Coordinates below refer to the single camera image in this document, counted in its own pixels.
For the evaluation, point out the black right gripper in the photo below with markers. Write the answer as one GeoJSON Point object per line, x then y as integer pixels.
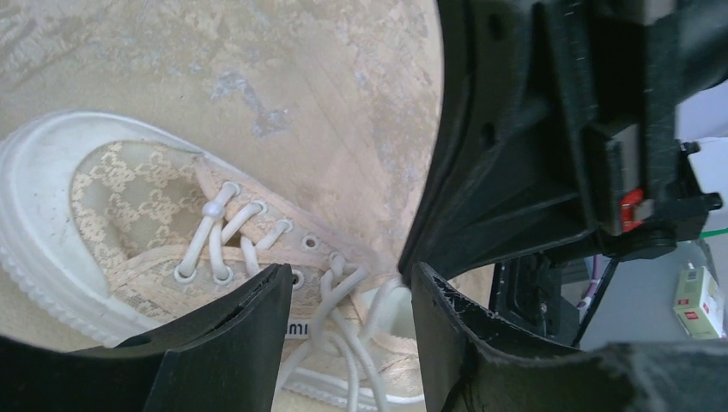
{"type": "Point", "coordinates": [558, 131]}

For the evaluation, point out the beige canvas sneaker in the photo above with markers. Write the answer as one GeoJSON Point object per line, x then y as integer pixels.
{"type": "Point", "coordinates": [96, 212]}

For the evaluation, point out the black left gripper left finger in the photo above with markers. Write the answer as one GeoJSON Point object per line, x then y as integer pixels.
{"type": "Point", "coordinates": [222, 357]}

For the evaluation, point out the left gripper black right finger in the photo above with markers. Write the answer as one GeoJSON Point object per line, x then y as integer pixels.
{"type": "Point", "coordinates": [473, 360]}

